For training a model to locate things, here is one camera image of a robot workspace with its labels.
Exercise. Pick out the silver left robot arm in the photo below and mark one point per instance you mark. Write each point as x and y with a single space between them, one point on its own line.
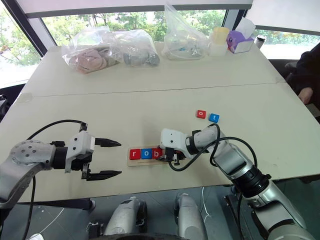
22 160

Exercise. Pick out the blue letter o block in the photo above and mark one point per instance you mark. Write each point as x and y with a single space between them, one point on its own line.
146 154

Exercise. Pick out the wooden letter tray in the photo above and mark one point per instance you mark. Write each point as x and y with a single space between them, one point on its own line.
143 162

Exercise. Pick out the plastic bag with pink items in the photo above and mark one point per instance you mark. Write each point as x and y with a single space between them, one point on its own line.
87 53

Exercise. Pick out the silver robot leg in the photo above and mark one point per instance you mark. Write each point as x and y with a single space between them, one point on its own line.
125 216
188 217

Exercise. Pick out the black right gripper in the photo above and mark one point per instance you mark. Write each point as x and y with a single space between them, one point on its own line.
178 157

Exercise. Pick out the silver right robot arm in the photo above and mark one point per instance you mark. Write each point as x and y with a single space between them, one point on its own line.
237 162

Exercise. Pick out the red letter b block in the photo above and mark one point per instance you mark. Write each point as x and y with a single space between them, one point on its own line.
157 154

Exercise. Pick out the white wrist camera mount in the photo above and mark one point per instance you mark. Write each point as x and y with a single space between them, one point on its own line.
172 138
81 145

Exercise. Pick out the grey metal bottle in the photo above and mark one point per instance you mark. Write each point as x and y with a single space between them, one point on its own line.
260 41

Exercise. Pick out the purple tissue box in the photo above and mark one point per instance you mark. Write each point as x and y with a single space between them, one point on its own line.
240 41

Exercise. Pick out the red letter r block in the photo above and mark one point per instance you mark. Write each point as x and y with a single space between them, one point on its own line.
135 154

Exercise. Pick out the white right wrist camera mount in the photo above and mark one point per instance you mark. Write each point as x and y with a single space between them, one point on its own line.
172 138

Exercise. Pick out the yellow and white plastic container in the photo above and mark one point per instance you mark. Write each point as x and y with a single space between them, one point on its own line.
218 41

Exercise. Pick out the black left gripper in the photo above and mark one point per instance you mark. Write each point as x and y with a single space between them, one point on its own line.
76 165

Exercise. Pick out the person in dark clothing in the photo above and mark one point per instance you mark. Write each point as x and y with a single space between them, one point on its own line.
306 70

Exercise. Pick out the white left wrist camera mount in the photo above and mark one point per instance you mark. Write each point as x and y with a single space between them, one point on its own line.
81 145

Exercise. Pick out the bystander bare hand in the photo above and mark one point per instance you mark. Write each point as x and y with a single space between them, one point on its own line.
305 96

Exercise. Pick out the blue letter t block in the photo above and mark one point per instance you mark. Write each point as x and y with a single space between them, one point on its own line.
214 118

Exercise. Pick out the plastic bag with grey items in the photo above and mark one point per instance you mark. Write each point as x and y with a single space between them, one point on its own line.
138 51

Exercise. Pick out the red letter o block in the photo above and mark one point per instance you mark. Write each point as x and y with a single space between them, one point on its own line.
200 114

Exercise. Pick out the tall clear plastic bag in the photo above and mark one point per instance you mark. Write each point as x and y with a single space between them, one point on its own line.
183 37

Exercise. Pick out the black object beside table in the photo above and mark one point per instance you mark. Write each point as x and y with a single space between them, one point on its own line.
3 105

